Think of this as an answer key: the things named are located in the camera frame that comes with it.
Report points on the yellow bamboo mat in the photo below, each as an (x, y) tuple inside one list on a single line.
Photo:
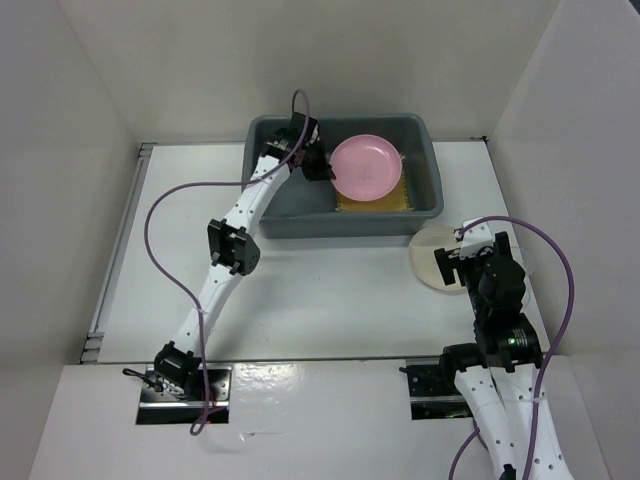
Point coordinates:
[(395, 202)]

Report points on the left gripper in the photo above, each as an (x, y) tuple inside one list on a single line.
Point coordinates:
[(324, 170)]

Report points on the aluminium table edge rail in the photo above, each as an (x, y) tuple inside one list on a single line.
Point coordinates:
[(94, 339)]

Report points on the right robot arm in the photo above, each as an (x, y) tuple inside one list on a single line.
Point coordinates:
[(497, 374)]

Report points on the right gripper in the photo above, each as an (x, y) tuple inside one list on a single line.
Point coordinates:
[(450, 258)]

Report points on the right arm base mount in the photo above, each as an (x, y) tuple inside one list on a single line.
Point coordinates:
[(431, 397)]

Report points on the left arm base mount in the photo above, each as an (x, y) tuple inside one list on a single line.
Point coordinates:
[(163, 404)]

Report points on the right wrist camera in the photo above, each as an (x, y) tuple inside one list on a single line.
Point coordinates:
[(473, 240)]

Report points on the cream plate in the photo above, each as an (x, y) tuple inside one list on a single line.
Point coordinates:
[(422, 258)]

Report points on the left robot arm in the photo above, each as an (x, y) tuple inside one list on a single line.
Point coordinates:
[(233, 252)]

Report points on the pink plate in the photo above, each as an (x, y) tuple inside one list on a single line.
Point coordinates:
[(363, 147)]

